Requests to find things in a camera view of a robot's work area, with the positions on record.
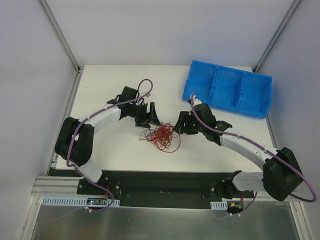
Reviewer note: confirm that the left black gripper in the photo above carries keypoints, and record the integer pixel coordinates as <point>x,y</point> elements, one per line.
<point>144,115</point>

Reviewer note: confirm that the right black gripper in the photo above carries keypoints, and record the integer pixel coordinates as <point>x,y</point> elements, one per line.
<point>186,123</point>

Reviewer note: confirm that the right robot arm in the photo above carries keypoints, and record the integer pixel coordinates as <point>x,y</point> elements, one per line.
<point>278,167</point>

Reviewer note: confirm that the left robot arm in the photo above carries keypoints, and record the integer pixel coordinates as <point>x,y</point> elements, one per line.
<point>76,137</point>

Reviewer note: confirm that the blue plastic three-compartment bin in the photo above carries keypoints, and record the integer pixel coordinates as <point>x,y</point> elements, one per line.
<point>229,89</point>

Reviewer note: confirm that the right white slotted cable duct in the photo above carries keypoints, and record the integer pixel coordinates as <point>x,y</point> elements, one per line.
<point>219,205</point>

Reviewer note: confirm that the white slotted cable duct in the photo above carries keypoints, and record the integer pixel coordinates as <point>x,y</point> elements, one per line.
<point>68,201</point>
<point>219,205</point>

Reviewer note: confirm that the aluminium front rail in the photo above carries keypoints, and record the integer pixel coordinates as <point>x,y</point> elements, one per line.
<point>55,186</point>

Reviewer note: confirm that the left white slotted cable duct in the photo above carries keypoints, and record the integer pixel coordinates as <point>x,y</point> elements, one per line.
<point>68,201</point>

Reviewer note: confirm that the left aluminium frame post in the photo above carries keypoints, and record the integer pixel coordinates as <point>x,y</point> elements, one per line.
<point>59,34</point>

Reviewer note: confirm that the aluminium frame post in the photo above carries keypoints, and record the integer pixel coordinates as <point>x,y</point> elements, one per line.
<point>293,8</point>
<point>59,34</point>

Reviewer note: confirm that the right aluminium frame post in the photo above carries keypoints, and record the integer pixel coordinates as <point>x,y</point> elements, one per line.
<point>293,8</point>

